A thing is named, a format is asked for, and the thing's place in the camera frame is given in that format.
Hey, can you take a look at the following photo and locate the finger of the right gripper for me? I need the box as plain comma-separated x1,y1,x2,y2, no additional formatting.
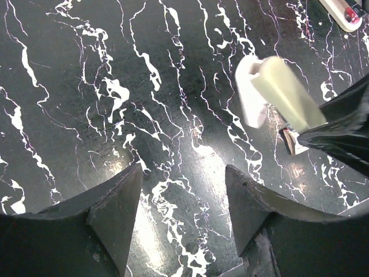
298,75,368,177

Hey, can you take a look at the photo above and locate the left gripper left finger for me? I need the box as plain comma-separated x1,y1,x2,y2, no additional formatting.
1,164,143,276

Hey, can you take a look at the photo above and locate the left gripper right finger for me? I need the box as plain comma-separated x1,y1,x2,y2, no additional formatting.
225,165,368,276

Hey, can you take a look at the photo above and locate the beige stapler magazine piece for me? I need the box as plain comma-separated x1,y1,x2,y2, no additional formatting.
235,55,326,133

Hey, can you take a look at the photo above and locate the red white staple box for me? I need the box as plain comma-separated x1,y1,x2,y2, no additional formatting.
281,128,308,156

